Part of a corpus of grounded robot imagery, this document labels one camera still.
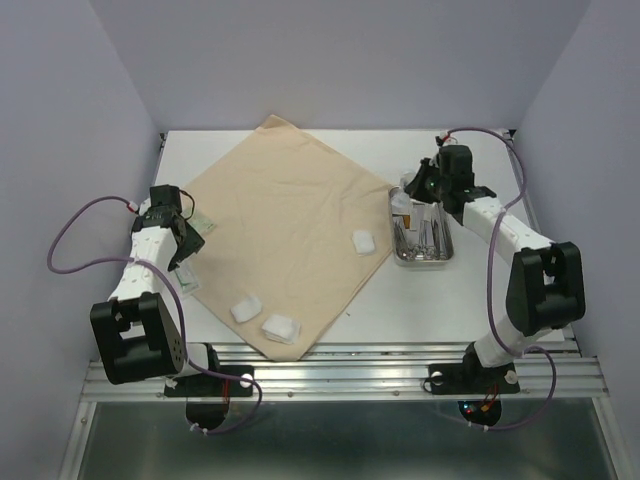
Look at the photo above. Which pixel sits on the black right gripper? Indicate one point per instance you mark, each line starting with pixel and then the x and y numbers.
pixel 413 187

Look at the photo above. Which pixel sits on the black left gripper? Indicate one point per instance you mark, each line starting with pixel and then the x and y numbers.
pixel 194 243

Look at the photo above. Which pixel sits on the scalpel with brown cap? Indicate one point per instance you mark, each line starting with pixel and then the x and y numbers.
pixel 410 222

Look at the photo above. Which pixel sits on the stainless steel tray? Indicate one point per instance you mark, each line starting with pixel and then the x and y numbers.
pixel 422 212

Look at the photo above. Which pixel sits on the green printed gauze bag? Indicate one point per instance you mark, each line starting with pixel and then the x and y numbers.
pixel 202 224

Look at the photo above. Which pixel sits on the green suture packet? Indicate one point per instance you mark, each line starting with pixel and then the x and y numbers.
pixel 186 280

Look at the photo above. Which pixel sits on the small clear needle packet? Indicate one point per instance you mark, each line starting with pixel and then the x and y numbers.
pixel 400 204

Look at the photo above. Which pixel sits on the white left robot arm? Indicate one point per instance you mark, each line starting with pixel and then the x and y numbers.
pixel 137 329

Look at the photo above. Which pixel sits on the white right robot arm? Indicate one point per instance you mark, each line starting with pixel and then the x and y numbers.
pixel 546 286

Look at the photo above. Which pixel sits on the white gauze pad right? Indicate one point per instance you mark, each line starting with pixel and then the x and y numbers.
pixel 364 243

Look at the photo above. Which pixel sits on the white gauze pad left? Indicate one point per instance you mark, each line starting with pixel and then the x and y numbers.
pixel 247 309

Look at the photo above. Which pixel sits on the beige cloth drape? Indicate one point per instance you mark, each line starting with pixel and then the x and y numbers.
pixel 285 206

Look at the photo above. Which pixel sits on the white gauze pad stack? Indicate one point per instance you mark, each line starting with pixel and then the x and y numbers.
pixel 281 329

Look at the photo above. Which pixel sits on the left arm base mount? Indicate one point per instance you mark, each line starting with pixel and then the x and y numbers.
pixel 216 405

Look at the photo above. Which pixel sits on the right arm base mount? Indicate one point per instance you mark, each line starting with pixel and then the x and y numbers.
pixel 479 387

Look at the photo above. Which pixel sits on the aluminium mounting rail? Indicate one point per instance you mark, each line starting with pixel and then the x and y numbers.
pixel 386 371

